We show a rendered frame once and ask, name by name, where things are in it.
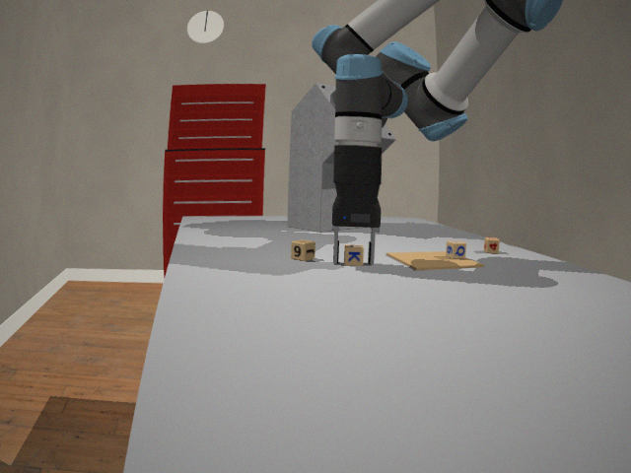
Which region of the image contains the tan flat mat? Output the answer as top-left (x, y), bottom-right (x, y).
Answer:
top-left (386, 251), bottom-right (484, 270)

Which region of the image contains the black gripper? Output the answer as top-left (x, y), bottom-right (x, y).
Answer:
top-left (332, 116), bottom-right (382, 265)

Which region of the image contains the tan wooden letter block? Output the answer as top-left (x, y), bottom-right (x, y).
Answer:
top-left (446, 240), bottom-right (466, 259)
top-left (344, 244), bottom-right (364, 266)
top-left (484, 237), bottom-right (500, 254)
top-left (291, 239), bottom-right (316, 261)

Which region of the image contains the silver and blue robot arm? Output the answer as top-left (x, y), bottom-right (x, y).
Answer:
top-left (312, 0), bottom-right (563, 141)

